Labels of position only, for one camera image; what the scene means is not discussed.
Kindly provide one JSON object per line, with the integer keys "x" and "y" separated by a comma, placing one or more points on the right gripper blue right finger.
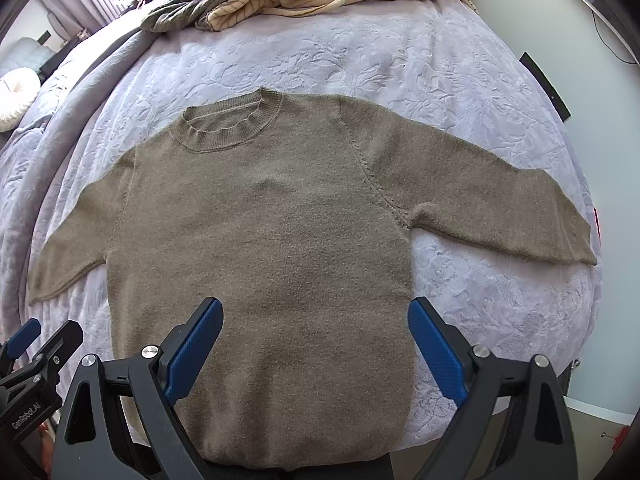
{"x": 536, "y": 439}

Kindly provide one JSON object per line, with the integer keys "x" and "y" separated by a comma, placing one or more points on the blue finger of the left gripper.
{"x": 55, "y": 353}
{"x": 14, "y": 347}

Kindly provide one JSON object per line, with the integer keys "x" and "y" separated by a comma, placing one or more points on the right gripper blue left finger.
{"x": 119, "y": 419}

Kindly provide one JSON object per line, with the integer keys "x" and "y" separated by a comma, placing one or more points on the brown knit sweater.
{"x": 295, "y": 211}

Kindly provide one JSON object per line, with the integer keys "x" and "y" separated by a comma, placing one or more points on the white round cushion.
{"x": 19, "y": 89}

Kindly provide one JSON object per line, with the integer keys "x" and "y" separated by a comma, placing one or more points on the grey quilted headboard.
{"x": 26, "y": 52}

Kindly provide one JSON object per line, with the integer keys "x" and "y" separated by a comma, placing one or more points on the grey garment in pile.
{"x": 179, "y": 14}

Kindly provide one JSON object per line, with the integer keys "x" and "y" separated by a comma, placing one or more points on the lavender embossed bed blanket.
{"x": 435, "y": 62}

